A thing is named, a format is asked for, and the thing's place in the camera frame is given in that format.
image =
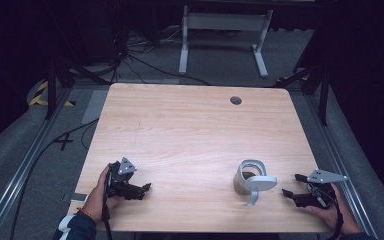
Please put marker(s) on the black metal stand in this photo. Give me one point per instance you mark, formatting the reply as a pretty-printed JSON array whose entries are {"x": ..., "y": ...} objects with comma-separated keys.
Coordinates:
[
  {"x": 323, "y": 96},
  {"x": 50, "y": 86}
]

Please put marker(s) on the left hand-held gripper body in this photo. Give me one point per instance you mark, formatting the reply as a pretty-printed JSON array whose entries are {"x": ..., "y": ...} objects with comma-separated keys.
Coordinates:
[{"x": 123, "y": 186}]

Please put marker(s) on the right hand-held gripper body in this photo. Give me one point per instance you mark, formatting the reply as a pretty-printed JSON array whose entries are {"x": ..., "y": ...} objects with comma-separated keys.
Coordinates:
[{"x": 316, "y": 200}]

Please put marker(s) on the glass jar with white lid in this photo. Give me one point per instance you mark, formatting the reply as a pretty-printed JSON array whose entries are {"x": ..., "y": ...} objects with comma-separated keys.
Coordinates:
[{"x": 246, "y": 183}]

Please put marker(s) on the aluminium floor rail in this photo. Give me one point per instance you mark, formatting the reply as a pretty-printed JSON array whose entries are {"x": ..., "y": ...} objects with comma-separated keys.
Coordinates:
[
  {"x": 341, "y": 166},
  {"x": 20, "y": 173}
]

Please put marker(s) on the grey table grommet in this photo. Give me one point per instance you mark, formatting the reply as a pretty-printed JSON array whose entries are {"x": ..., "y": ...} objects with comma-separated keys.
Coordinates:
[{"x": 235, "y": 100}]

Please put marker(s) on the white metal desk frame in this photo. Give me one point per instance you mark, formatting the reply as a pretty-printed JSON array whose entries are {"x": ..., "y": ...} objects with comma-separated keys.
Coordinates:
[{"x": 225, "y": 21}]

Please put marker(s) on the person's left hand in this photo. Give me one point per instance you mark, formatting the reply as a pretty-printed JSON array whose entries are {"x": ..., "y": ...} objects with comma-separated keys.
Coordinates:
[{"x": 96, "y": 200}]

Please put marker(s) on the grey floor tape patch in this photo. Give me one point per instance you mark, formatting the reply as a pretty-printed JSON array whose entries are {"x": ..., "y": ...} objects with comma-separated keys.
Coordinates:
[{"x": 95, "y": 106}]

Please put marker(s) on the small grey tape strip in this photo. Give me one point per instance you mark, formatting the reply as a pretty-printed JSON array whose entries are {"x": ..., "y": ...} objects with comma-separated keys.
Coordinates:
[{"x": 78, "y": 197}]

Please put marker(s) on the person's right hand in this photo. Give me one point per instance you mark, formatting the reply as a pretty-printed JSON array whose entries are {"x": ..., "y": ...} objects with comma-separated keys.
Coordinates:
[{"x": 340, "y": 216}]

